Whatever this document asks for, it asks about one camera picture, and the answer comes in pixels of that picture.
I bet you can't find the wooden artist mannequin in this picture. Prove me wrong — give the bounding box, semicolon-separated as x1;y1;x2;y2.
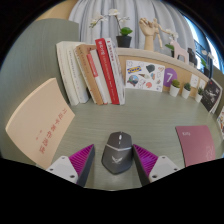
152;18;167;51

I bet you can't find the black wooden horse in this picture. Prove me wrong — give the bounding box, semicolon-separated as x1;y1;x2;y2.
186;47;198;68

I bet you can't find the dark pink mouse pad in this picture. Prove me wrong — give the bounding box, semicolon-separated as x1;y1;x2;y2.
175;124;217;168

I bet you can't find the wooden hand model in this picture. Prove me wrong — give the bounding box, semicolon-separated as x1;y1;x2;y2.
138;17;159;52

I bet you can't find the beige booklet with red text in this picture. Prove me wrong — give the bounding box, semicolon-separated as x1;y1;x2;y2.
5;77;76;170

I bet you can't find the black cover book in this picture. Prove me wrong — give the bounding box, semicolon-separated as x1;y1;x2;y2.
200;77;223;114

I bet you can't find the dark framed window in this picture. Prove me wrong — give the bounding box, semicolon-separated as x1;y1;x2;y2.
181;13;223;71

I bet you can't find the purple round number sign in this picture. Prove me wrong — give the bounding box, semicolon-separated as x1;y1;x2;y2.
162;67;179;88

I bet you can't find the white book with red label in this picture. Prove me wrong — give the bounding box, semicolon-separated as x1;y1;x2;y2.
86;49;113;105

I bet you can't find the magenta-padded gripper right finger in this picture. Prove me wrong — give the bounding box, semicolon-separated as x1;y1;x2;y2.
131;144;181;187

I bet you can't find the grey computer mouse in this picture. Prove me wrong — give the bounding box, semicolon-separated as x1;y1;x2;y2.
101;131;134;175

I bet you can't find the white wall socket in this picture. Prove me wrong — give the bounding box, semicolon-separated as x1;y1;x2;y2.
198;78;207;90
189;73;200;89

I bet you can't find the green desk partition panel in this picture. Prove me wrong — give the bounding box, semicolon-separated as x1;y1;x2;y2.
0;18;81;159
211;66;224;101

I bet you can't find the small succulent in white pot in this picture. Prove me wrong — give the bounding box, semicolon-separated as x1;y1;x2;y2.
181;82;192;100
168;79;181;98
194;86;204;104

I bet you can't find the white card with stickers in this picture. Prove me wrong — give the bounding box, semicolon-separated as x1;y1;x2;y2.
125;59;166;93

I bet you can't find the wooden desk back shelf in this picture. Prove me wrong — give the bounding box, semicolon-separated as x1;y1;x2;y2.
114;47;214;101

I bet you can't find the white orchid behind pink horse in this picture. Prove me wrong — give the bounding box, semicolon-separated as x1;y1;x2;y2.
164;29;179;58

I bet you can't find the light grey curtain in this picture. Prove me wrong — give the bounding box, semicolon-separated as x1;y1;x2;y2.
68;0;196;56

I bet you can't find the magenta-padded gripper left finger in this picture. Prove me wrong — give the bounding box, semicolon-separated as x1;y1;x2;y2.
45;144;96;188

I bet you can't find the thick white book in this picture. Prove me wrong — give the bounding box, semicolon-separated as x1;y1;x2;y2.
55;40;81;107

